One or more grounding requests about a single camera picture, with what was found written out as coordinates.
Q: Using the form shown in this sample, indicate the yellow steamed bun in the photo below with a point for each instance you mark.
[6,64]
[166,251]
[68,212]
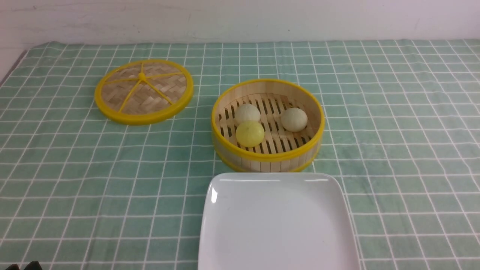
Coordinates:
[249,133]

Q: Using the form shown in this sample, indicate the yellow rimmed bamboo steamer basket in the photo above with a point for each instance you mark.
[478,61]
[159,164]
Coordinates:
[281,150]

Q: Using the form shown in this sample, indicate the beige steamed bun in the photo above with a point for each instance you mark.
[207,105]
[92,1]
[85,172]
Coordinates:
[294,120]

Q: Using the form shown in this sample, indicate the white steamed bun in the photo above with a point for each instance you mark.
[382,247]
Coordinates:
[246,113]

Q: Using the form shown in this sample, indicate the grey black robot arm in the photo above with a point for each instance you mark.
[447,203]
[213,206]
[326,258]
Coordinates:
[34,265]

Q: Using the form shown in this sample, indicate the yellow rimmed bamboo steamer lid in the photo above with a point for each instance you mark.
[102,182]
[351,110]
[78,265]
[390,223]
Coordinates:
[144,92]

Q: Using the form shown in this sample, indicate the white square plate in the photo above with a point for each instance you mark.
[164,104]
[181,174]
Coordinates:
[276,221]

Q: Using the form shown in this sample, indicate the green checkered tablecloth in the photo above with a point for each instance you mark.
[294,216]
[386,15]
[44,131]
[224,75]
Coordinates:
[402,138]

